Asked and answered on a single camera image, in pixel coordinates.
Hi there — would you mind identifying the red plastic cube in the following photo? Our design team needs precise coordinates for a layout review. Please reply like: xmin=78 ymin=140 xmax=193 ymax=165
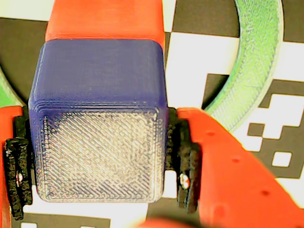
xmin=45 ymin=0 xmax=166 ymax=49

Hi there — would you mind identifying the blue plastic cube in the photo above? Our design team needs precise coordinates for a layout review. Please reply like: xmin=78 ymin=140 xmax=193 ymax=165
xmin=28 ymin=39 xmax=170 ymax=204

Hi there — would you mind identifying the red gripper finger with holes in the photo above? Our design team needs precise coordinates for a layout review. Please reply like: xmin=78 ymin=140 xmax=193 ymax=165
xmin=165 ymin=106 xmax=304 ymax=228

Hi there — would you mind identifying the green flat plastic ring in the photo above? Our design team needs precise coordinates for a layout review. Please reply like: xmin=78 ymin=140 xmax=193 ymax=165
xmin=0 ymin=0 xmax=285 ymax=133

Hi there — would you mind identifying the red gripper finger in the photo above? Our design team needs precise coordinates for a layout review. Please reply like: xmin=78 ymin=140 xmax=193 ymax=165
xmin=0 ymin=105 xmax=33 ymax=228

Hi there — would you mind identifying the black white checkerboard marker mat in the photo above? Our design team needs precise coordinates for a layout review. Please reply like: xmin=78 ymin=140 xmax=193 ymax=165
xmin=0 ymin=0 xmax=304 ymax=228

